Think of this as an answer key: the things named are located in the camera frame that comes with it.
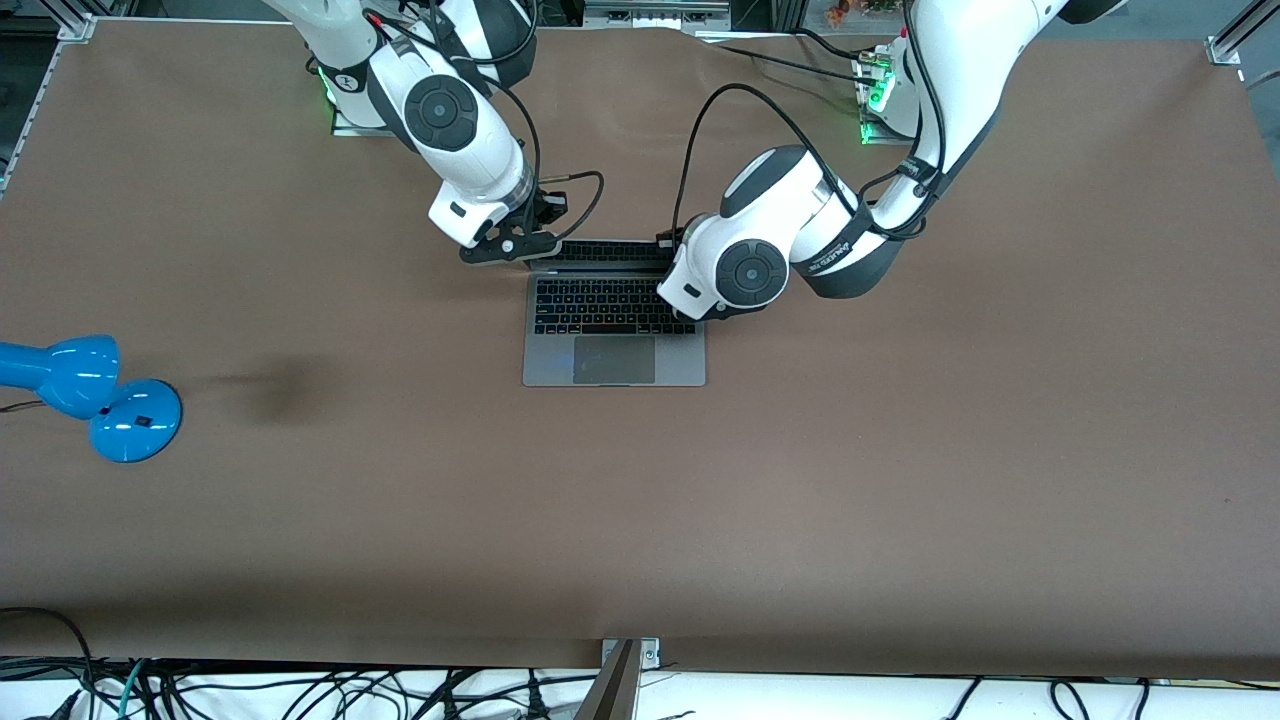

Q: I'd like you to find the grey electronics box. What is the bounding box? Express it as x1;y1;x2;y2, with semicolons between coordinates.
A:
585;0;731;31

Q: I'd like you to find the teal floor cable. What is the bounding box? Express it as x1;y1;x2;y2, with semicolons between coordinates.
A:
116;658;153;720

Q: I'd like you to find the aluminium table corner bracket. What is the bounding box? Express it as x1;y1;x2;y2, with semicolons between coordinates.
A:
1205;0;1280;67
55;0;98;43

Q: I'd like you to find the aluminium table edge bracket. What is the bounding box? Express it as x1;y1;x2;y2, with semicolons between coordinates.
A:
600;637;661;671

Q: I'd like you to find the blue desk lamp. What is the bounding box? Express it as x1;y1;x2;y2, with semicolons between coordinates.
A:
0;335;184;464

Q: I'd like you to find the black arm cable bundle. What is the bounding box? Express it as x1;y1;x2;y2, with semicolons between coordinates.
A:
860;0;951;241

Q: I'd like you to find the black cable on table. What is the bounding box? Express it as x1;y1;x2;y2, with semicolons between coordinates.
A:
712;42;869;87

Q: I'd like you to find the black looped floor cable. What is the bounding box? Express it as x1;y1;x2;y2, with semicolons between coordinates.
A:
0;606;97;693

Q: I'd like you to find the silver grey laptop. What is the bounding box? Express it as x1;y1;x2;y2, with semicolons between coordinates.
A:
522;238;707;388

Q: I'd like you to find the grey metal beam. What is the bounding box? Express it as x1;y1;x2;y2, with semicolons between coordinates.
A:
572;640;641;720

